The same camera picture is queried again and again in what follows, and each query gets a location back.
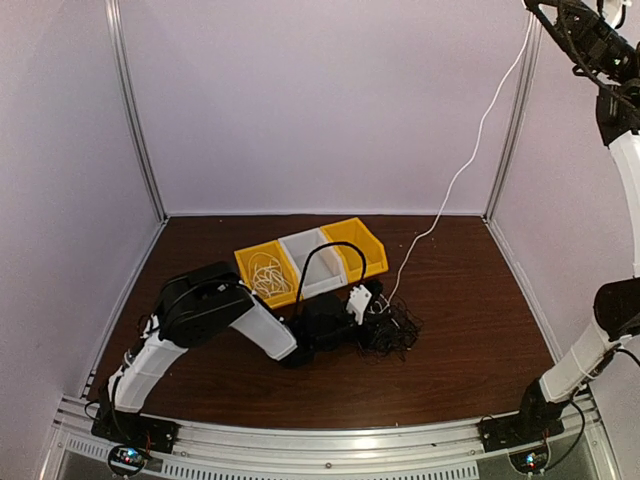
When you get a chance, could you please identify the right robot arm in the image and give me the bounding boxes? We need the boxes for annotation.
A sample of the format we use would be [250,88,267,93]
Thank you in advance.
[512,1,639,442]

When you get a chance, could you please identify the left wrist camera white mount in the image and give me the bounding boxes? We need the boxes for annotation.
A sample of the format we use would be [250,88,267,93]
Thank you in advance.
[345,279,387,326]

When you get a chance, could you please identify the right round controller board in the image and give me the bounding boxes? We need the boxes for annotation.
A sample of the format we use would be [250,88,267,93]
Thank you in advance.
[509,448,550,475]

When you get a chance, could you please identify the round controller board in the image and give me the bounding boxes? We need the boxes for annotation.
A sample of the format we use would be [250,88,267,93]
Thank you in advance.
[509,448,550,475]
[107,445,150,476]

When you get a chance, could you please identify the left yellow plastic bin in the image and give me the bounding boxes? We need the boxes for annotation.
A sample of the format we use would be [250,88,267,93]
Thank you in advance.
[234,240,298,309]

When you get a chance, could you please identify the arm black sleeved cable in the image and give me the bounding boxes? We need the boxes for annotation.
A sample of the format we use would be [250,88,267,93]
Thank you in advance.
[293,241,369,326]
[522,0,640,109]

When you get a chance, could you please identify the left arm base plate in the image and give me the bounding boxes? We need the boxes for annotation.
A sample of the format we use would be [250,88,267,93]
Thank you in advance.
[91,411,179,454]

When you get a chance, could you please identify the right arm black sleeved cable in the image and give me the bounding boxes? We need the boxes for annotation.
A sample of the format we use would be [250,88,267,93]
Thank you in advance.
[522,0,640,109]

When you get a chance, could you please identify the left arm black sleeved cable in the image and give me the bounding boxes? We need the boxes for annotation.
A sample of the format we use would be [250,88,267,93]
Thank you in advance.
[293,241,369,326]

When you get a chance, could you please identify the aluminium frame post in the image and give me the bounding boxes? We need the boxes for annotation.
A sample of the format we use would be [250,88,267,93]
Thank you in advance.
[105,0,168,223]
[483,12,542,224]

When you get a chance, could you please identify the right yellow plastic bin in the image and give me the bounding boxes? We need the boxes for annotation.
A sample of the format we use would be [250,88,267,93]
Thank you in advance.
[319,216,388,281]

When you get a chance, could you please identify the left round controller board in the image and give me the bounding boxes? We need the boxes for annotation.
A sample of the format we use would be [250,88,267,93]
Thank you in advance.
[107,445,150,476]

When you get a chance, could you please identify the thin white cable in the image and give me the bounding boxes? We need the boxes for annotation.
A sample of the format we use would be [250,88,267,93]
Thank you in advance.
[372,9,539,316]

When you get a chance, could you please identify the yellow plastic bin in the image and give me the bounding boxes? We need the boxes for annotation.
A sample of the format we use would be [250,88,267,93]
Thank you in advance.
[234,240,298,309]
[319,216,388,281]

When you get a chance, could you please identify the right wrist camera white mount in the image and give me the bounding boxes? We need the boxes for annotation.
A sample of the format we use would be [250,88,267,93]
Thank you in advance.
[596,0,633,29]

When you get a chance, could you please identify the front aluminium rail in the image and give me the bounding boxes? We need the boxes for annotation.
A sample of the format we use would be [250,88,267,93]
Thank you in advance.
[35,394,622,479]

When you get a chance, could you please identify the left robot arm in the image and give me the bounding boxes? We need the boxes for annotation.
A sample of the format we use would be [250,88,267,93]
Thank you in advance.
[94,262,382,444]

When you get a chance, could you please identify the left aluminium frame post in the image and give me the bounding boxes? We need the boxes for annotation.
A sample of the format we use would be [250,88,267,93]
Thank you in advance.
[105,0,168,223]

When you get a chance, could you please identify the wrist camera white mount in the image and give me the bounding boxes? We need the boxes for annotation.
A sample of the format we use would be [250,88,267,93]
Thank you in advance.
[345,279,387,326]
[596,0,633,29]

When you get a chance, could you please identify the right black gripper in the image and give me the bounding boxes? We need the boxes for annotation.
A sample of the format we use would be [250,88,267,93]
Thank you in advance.
[525,0,638,85]

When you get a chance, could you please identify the right aluminium frame post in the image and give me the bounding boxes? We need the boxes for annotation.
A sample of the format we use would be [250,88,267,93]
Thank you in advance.
[483,12,542,224]

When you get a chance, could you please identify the black tangled cable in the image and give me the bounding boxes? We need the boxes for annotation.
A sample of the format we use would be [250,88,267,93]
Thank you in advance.
[355,296,425,366]

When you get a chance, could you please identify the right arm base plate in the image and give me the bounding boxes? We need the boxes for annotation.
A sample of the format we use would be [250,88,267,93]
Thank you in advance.
[477,413,565,452]

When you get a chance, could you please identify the white plastic bin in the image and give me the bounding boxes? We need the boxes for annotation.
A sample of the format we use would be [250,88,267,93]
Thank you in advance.
[278,228,347,299]

